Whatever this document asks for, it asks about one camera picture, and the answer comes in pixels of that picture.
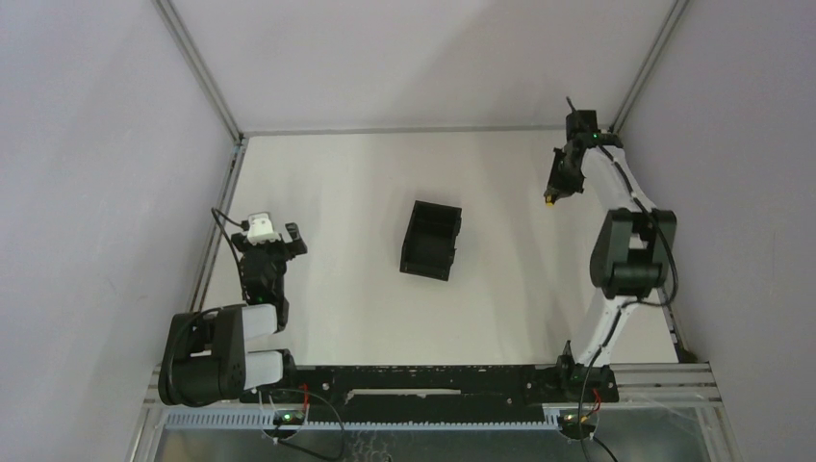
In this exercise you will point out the aluminium frame rail back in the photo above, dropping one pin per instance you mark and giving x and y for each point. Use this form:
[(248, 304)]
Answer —
[(403, 130)]

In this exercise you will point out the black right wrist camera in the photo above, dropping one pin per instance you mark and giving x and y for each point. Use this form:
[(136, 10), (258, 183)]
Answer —
[(579, 122)]

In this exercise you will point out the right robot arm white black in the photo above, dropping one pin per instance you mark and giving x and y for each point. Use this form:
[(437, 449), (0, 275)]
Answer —
[(632, 256)]

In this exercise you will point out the aluminium front frame rail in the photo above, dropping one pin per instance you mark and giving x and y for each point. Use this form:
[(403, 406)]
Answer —
[(666, 386)]

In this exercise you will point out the aluminium frame rail right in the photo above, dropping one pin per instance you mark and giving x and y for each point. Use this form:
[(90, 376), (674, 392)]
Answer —
[(647, 66)]

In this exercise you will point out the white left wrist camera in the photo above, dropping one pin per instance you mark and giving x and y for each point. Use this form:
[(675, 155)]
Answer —
[(261, 229)]

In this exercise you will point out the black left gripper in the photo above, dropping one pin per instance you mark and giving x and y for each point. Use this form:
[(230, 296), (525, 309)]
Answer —
[(270, 247)]

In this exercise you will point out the aluminium frame rail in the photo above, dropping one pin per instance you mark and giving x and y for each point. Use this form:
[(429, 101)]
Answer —
[(647, 66), (196, 63), (403, 130), (666, 386)]

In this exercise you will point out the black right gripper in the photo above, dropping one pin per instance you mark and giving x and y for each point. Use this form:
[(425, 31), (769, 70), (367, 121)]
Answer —
[(559, 187)]

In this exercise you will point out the aluminium frame rail left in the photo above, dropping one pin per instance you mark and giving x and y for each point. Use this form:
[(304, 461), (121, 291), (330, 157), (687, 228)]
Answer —
[(196, 63)]

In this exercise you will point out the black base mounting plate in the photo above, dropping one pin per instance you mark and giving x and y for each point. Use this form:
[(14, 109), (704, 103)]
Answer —
[(434, 394)]

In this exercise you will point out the black plastic bin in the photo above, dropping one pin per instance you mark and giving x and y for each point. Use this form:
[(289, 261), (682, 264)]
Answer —
[(429, 245)]

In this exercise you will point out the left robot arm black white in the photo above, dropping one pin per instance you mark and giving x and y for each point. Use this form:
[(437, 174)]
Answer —
[(206, 358)]

